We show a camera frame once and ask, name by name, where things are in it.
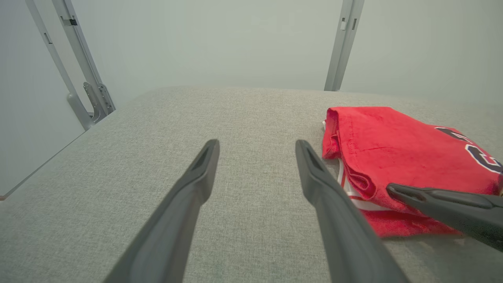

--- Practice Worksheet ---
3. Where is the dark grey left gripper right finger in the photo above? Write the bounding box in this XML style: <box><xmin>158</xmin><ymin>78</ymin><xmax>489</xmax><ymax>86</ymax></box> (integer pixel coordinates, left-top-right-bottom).
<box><xmin>295</xmin><ymin>140</ymin><xmax>410</xmax><ymax>283</ymax></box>

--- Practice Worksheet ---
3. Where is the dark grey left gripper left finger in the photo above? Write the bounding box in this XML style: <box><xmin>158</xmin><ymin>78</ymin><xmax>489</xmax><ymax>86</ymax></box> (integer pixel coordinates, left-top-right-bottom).
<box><xmin>103</xmin><ymin>139</ymin><xmax>220</xmax><ymax>283</ymax></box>

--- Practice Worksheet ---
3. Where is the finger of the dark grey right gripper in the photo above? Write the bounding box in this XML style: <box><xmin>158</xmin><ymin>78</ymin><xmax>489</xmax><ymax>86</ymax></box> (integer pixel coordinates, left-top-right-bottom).
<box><xmin>386</xmin><ymin>183</ymin><xmax>503</xmax><ymax>252</ymax></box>

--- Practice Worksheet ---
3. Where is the red and white jersey shirt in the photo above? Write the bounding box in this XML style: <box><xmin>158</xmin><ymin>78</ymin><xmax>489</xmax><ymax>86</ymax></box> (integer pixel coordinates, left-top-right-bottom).
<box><xmin>321</xmin><ymin>106</ymin><xmax>503</xmax><ymax>239</ymax></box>

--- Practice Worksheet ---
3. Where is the perforated hinge plate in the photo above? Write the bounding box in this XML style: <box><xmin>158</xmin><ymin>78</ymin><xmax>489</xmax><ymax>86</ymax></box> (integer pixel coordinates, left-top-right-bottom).
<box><xmin>83</xmin><ymin>82</ymin><xmax>116</xmax><ymax>123</ymax></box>

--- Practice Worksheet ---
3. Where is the grey rounded metal tube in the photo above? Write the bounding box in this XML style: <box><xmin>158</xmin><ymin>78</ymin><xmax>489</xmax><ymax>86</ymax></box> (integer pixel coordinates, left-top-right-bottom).
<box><xmin>25</xmin><ymin>0</ymin><xmax>95</xmax><ymax>131</ymax></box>

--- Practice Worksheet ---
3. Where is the grey metal frame post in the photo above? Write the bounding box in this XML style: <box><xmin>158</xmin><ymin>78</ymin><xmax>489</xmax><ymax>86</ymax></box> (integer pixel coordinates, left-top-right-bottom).
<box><xmin>51</xmin><ymin>0</ymin><xmax>117</xmax><ymax>118</ymax></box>
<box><xmin>324</xmin><ymin>0</ymin><xmax>365</xmax><ymax>92</ymax></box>

